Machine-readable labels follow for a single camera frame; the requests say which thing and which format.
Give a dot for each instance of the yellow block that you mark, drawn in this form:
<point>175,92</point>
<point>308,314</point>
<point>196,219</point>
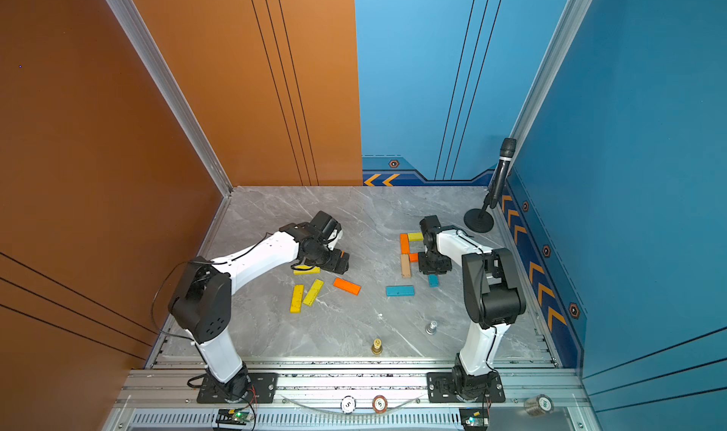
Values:
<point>297,299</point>
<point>313,293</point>
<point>415,237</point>

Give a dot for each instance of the white round token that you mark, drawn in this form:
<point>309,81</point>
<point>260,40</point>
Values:
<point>348,405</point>

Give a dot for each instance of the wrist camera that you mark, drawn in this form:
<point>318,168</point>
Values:
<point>430,226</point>
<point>326,227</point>

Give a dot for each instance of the black microphone on stand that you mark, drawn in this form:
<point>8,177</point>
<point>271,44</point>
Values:
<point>481,220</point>

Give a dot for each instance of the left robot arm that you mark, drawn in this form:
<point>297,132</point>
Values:
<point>202,301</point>

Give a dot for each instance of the beige block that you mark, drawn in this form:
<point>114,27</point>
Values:
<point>406,270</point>

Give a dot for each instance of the yellow block tilted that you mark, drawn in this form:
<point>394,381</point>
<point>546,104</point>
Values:
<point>313,293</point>

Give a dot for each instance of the brass weight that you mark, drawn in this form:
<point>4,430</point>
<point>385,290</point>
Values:
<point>376,346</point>

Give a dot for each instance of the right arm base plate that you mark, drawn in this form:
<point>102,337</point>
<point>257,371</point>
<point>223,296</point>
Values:
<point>450,387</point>

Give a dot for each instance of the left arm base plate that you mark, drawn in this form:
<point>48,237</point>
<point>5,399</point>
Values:
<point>264,386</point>

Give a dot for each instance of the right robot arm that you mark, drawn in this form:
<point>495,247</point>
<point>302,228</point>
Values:
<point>493,299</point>

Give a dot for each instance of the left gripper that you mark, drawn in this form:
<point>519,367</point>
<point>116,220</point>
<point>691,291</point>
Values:
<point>335,263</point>

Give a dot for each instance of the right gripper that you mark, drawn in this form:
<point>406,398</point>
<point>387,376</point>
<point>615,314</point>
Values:
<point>425,269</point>

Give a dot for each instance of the yellow block horizontal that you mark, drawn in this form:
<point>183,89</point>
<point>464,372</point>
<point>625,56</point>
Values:
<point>299,270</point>

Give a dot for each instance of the green circuit board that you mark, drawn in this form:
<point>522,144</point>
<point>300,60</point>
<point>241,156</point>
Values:
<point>235,419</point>
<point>474,419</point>

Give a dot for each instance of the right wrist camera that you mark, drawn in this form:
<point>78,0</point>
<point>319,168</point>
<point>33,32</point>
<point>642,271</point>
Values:
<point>430,226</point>

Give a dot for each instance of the left green circuit board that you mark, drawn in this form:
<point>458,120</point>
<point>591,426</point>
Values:
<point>235,419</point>

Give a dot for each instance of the right green circuit board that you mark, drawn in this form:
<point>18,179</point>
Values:
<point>474,419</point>

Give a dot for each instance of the silver weight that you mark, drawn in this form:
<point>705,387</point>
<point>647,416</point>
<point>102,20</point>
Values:
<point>431,328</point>

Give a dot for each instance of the teal block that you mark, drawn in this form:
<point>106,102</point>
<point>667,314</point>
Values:
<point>433,280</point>
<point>400,291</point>

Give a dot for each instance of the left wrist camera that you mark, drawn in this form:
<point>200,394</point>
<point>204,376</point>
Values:
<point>326,227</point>

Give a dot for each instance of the copper round token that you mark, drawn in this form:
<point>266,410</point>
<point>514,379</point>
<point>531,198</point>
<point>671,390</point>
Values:
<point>380,404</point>

